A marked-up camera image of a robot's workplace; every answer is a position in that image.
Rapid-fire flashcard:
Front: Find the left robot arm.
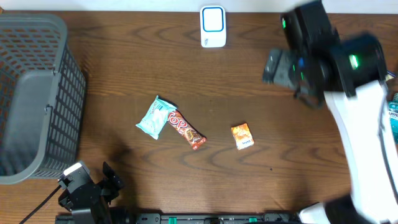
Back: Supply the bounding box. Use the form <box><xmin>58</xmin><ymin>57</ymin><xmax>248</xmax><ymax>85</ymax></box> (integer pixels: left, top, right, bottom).
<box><xmin>55</xmin><ymin>161</ymin><xmax>134</xmax><ymax>224</ymax></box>

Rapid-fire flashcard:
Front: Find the red Top chocolate bar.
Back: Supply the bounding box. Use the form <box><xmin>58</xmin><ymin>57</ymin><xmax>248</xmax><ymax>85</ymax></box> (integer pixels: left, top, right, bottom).
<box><xmin>168</xmin><ymin>110</ymin><xmax>207</xmax><ymax>150</ymax></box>

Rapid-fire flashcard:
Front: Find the black left camera cable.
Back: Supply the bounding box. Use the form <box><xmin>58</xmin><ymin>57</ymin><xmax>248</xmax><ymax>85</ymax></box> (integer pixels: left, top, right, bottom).
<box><xmin>18</xmin><ymin>185</ymin><xmax>62</xmax><ymax>224</ymax></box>

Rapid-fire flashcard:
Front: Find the mint green wipes pack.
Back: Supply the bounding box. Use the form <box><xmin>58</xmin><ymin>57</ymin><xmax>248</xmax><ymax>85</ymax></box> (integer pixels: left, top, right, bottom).
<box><xmin>136</xmin><ymin>96</ymin><xmax>177</xmax><ymax>140</ymax></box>

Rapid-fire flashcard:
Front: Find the small orange snack packet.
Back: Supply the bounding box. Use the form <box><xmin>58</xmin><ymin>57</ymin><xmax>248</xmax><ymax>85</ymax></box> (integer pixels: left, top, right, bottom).
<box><xmin>231</xmin><ymin>123</ymin><xmax>254</xmax><ymax>150</ymax></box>

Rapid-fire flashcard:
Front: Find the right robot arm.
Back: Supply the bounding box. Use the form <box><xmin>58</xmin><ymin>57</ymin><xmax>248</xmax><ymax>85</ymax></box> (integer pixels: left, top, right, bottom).
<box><xmin>262</xmin><ymin>1</ymin><xmax>397</xmax><ymax>223</ymax></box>

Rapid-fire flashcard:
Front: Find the blue mouthwash bottle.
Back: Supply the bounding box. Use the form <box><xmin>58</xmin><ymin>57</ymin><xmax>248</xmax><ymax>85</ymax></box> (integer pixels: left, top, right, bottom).
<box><xmin>388</xmin><ymin>93</ymin><xmax>398</xmax><ymax>144</ymax></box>

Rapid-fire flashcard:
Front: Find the grey plastic mesh basket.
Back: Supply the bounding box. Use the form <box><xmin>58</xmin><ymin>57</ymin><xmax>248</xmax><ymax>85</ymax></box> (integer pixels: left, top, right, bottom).
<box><xmin>1</xmin><ymin>14</ymin><xmax>86</xmax><ymax>185</ymax></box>

